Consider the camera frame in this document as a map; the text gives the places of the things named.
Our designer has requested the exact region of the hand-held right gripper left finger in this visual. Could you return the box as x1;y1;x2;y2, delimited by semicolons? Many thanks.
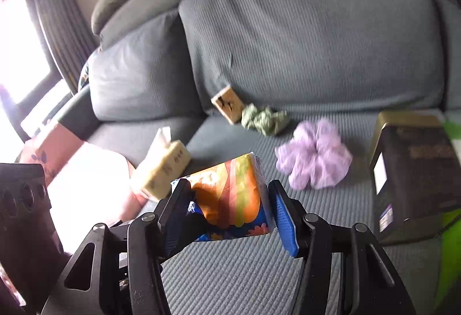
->
41;178;197;315

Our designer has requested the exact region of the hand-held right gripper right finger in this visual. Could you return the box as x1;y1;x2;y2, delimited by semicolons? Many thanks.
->
268;179;416;315

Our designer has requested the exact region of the blue floral tissue packet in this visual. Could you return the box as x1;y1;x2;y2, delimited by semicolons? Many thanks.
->
170;152;275;243

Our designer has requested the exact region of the large yellow tissue pack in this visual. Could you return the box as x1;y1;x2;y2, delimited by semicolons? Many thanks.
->
130;127;192;200

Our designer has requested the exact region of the grey sofa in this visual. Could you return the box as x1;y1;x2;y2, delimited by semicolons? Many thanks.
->
54;0;461;315

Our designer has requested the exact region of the pink floral pillow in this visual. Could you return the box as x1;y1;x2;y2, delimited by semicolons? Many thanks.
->
16;119;85;188

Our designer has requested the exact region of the pink blanket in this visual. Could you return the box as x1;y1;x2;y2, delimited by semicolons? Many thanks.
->
45;142;148;254

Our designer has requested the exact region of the purple scrunchie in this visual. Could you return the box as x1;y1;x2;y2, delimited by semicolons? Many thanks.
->
275;118;354;190

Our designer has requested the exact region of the green scrunchie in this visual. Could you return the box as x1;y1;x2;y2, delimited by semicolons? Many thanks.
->
241;103;290;136

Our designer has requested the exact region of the dark box with gold edge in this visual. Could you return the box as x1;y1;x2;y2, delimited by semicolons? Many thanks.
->
369;111;461;246

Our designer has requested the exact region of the bright green bag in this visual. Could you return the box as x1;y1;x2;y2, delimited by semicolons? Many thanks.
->
428;119;461;315

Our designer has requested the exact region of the bright window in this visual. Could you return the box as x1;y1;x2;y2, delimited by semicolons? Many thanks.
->
0;0;73;137

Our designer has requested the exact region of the large grey back cushion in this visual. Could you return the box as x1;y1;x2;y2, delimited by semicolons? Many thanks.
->
179;0;445;114

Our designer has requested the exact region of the grey curtain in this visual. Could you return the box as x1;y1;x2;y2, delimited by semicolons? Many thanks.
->
31;0;96;92

